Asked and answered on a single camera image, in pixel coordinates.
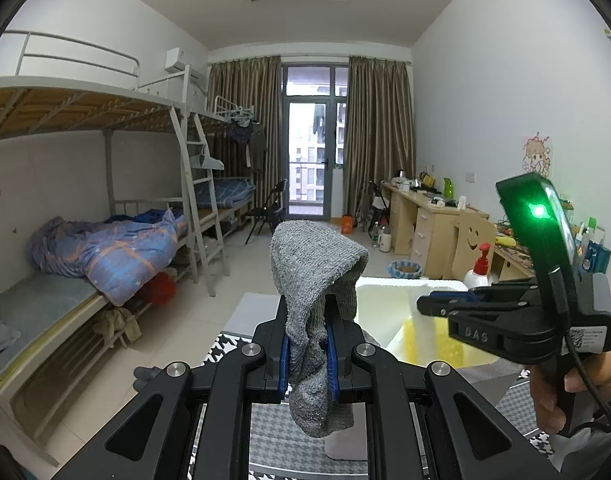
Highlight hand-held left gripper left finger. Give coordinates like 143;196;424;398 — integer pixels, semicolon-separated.
50;295;291;480

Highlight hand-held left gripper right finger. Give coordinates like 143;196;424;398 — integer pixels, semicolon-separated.
325;294;561;480

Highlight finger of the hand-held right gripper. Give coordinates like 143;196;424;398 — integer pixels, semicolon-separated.
428;280;541;302
416;292;566;361

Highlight grey sock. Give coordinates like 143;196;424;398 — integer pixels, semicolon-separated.
270;221;370;438

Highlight person's right forearm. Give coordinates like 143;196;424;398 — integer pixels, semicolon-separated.
553;422;611;478

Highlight person's right hand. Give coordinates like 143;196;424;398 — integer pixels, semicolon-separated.
529;347;611;433

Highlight white pump bottle red cap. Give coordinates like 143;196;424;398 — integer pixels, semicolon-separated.
463;243;496;288

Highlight wooden smiley chair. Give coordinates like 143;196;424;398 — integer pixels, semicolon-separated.
453;210;497;281

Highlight blue round basket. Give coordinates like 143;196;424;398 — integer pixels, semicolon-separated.
388;260;423;280

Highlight cluster of toiletry bottles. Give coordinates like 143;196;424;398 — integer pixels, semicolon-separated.
575;217;611;273

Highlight wooden desk with drawers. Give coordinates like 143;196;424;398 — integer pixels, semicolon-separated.
381;182;491;281

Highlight black folding chair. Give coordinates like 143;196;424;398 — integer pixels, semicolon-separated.
355;180;391;226
244;179;289;247

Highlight red bag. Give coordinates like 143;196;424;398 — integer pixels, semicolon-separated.
144;272;177;307

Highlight white bed ladder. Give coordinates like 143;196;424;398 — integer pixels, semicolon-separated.
170;105;231;296

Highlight olive cloth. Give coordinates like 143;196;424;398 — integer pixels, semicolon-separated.
92;307;142;348

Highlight blue plaid bedsheet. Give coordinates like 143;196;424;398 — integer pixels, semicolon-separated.
192;177;256;208

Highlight blue plaid quilt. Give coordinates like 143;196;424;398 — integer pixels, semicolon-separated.
26;208;188;307

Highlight dark hanging clothes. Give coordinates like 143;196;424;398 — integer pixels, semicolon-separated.
229;120;266;171

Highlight glass balcony door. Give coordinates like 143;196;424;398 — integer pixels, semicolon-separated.
280;65;350;221

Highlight white metal bunk bed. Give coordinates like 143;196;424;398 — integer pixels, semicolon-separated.
185;97;261;241
0;30;231;466

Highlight grey mattress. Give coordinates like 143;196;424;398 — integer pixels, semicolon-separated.
0;275;108;381

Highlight white air conditioner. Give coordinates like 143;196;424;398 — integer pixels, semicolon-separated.
164;47;206;81

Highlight cartoon wall poster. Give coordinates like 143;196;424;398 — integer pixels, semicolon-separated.
523;132;553;177

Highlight black cable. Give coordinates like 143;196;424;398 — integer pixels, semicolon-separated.
548;267;611;433

